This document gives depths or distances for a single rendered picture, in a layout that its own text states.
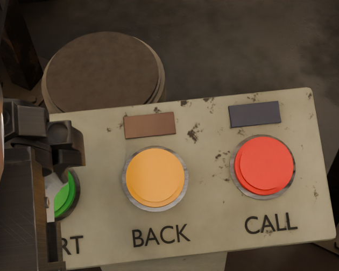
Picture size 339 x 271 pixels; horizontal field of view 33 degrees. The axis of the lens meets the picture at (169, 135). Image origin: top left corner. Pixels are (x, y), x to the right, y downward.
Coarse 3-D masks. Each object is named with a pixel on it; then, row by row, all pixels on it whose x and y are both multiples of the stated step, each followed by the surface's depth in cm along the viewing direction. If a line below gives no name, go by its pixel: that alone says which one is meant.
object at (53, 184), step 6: (54, 174) 26; (48, 180) 27; (54, 180) 27; (60, 180) 28; (48, 186) 28; (54, 186) 29; (60, 186) 30; (48, 192) 28; (54, 192) 30; (48, 210) 28; (48, 216) 28
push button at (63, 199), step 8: (72, 176) 39; (72, 184) 38; (64, 192) 38; (72, 192) 38; (56, 200) 38; (64, 200) 38; (72, 200) 38; (56, 208) 38; (64, 208) 38; (56, 216) 38
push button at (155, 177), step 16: (144, 160) 38; (160, 160) 38; (176, 160) 39; (128, 176) 38; (144, 176) 38; (160, 176) 38; (176, 176) 38; (144, 192) 38; (160, 192) 38; (176, 192) 38
